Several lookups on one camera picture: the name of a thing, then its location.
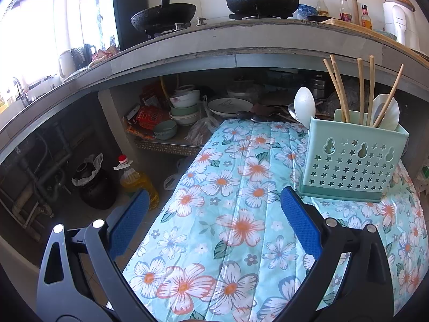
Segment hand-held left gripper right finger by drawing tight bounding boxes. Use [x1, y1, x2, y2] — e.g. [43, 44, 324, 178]
[280, 186, 393, 322]

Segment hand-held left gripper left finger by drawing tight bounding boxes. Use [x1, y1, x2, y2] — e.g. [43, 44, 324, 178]
[36, 189, 151, 322]

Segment green plastic utensil holder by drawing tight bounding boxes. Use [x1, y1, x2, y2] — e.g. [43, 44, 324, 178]
[299, 109, 410, 203]

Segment white ceramic spoon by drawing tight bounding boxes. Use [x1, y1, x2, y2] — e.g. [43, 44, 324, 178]
[294, 86, 316, 129]

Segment bamboo chopstick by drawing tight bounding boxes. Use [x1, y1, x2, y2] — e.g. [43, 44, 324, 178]
[330, 54, 351, 123]
[323, 58, 349, 123]
[373, 63, 405, 129]

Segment cooking oil bottle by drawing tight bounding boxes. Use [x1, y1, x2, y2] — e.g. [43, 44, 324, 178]
[113, 154, 160, 211]

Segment black jar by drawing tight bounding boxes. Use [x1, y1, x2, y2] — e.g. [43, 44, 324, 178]
[71, 153, 117, 209]

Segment white plastic bag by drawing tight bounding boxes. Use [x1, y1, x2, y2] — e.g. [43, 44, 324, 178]
[163, 173, 184, 191]

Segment floral blanket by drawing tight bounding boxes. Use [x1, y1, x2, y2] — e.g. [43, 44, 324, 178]
[122, 119, 426, 322]

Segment perforated metal shelf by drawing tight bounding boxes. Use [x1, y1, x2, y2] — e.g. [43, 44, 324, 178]
[134, 139, 203, 158]

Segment drain pipes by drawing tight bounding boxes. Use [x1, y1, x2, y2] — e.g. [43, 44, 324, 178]
[0, 131, 72, 239]

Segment green bowl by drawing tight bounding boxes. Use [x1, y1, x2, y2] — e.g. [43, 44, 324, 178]
[153, 120, 178, 140]

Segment red snack packets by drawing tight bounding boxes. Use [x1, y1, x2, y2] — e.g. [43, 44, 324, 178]
[123, 105, 172, 140]

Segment crumpled clear plastic bag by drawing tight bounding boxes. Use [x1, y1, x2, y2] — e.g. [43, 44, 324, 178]
[185, 95, 220, 147]

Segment stack of ceramic bowls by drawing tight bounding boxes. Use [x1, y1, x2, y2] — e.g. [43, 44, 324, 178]
[168, 88, 202, 126]

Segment white plate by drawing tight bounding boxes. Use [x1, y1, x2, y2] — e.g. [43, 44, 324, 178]
[207, 97, 254, 119]

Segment metal container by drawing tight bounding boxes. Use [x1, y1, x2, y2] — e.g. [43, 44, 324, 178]
[309, 73, 332, 98]

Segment large white spoon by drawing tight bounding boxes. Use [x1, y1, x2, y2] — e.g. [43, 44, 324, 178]
[371, 93, 401, 131]

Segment pink cloth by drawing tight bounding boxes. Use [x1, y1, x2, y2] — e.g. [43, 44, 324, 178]
[88, 45, 120, 65]

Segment white kettle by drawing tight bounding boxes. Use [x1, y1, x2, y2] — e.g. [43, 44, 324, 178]
[58, 49, 77, 78]

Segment metal faucet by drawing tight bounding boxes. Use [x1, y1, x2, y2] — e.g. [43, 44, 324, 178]
[13, 76, 30, 105]

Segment concrete kitchen counter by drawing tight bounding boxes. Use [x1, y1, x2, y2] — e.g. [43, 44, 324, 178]
[0, 15, 429, 162]

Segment gas stove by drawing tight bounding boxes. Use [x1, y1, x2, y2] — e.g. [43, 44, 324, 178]
[144, 12, 285, 39]

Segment black frying pan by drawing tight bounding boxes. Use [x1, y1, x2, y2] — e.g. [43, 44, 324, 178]
[130, 0, 198, 34]

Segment blue bowl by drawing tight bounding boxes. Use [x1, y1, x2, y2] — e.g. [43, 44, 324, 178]
[296, 3, 318, 20]

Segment orange sauce bottle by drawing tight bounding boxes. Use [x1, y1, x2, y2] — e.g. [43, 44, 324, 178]
[360, 4, 373, 31]

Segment black cabinet appliance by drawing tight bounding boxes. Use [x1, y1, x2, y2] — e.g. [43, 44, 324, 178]
[79, 0, 150, 54]

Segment red label sauce bottle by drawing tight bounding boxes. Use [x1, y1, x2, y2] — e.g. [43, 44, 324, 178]
[338, 0, 353, 22]

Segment white blender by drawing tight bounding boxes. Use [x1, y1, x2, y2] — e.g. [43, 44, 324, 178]
[382, 0, 420, 50]

